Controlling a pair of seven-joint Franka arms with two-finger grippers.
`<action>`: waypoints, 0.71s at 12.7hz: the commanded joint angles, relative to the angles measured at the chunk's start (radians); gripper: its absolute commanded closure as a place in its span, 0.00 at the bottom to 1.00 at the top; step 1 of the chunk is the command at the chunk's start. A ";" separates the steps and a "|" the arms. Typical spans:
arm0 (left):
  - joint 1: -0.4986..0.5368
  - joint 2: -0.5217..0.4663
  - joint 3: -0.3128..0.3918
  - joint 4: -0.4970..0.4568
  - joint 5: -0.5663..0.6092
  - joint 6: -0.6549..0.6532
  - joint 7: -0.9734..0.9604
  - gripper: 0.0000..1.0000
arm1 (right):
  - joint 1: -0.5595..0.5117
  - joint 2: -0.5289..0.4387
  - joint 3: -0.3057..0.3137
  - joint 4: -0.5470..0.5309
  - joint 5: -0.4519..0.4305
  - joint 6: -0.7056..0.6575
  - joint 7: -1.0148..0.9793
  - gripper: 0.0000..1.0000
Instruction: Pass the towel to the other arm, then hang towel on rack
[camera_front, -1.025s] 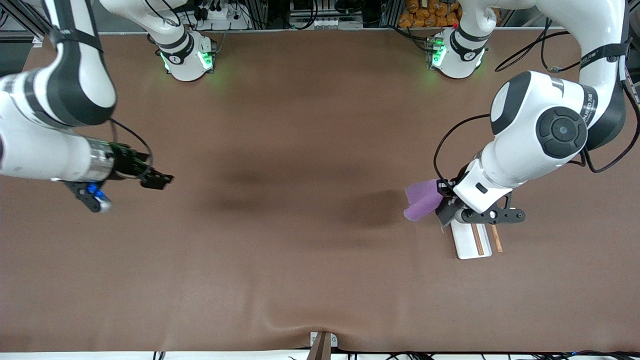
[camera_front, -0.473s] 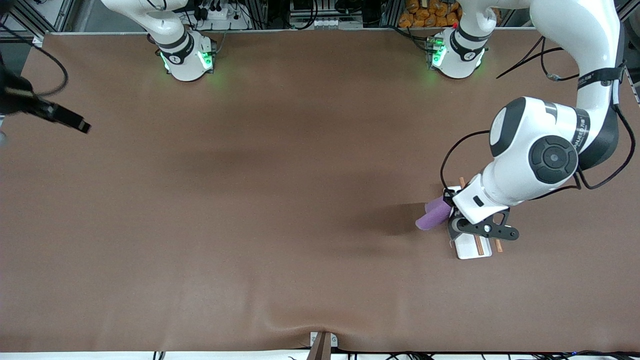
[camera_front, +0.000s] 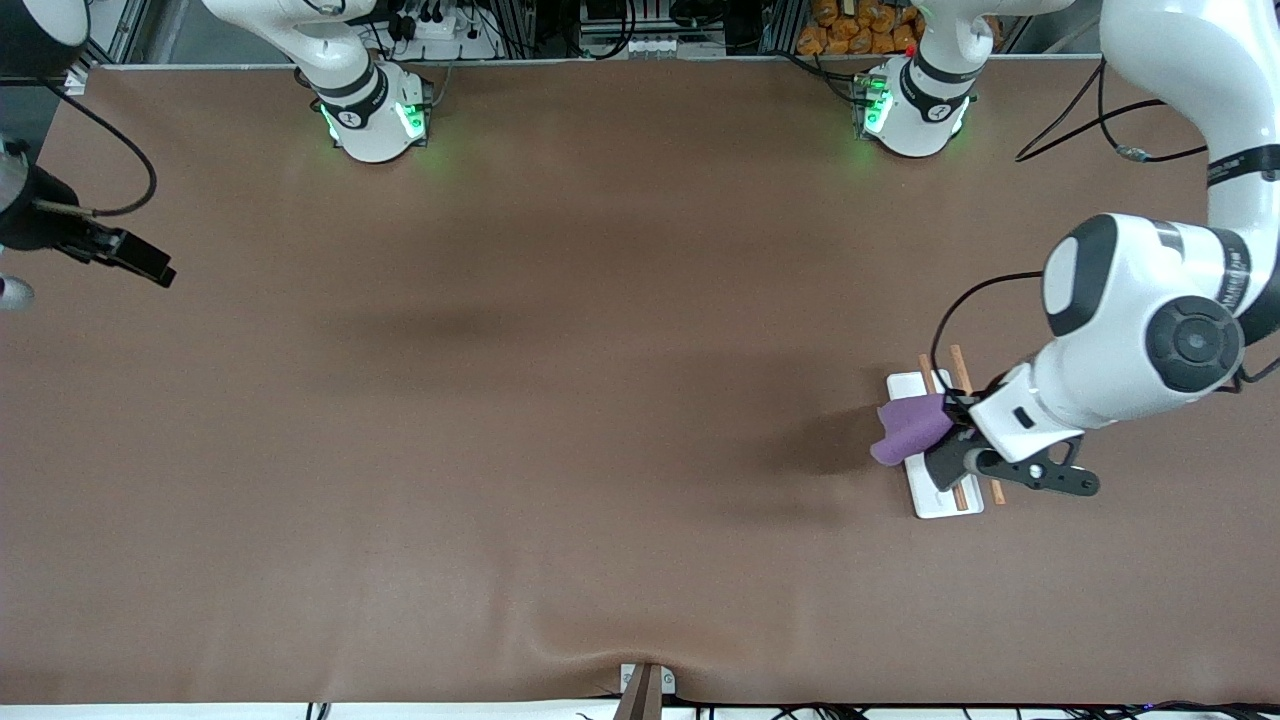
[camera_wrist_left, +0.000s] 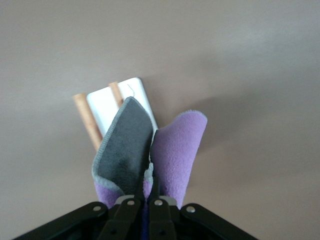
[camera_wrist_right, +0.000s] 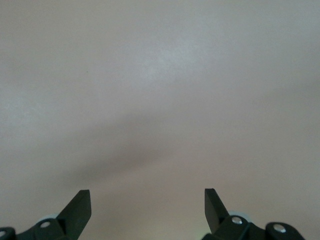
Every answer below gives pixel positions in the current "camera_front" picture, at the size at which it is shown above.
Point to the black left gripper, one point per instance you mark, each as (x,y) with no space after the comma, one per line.
(944,459)

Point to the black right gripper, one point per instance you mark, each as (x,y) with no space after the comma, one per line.
(32,222)

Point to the purple towel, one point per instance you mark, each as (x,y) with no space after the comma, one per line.
(910,428)

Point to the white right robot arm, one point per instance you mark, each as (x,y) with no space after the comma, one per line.
(370,120)

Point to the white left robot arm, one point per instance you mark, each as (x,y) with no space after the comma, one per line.
(1120,330)

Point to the white rack with wooden rods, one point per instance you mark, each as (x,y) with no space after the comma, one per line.
(935,503)

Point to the brown table mat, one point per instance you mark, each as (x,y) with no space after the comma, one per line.
(600,450)

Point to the white power strip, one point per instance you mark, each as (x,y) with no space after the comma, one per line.
(435,27)

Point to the orange objects pile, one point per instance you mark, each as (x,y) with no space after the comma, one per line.
(850,25)

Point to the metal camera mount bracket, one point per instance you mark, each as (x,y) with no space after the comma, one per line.
(645,690)

